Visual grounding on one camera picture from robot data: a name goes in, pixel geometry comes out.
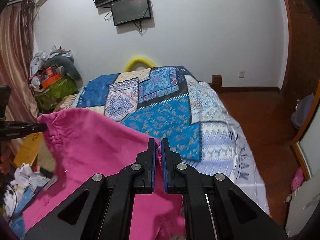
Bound pink pants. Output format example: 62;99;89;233
23;108;185;239

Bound wooden bedside board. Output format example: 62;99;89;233
14;133;43;168

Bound green storage bag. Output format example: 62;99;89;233
35;76;78;112

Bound orange box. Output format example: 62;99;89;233
40;67;62;89

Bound blue patchwork bed quilt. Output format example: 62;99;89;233
56;66;269;212

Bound grey plush toy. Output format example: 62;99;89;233
44;55;81;81

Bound pink striped curtain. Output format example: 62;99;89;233
0;0;40;151

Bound yellow curved headboard pad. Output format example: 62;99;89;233
124;56;156;73

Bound dark wooden door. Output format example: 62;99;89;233
281;0;319;105

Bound wooden bed post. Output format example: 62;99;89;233
210;75;222;93

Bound white wall socket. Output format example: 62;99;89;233
239;71;245;78

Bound small black wall monitor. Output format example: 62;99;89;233
111;0;152;26

